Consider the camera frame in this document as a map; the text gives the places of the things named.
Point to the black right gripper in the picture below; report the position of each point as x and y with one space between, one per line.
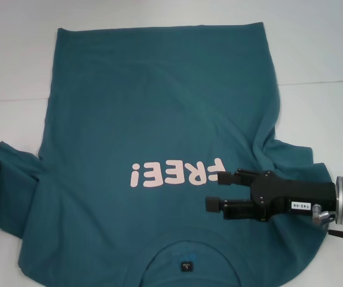
297 194

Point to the teal FREE print t-shirt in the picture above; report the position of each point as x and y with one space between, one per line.
165 113

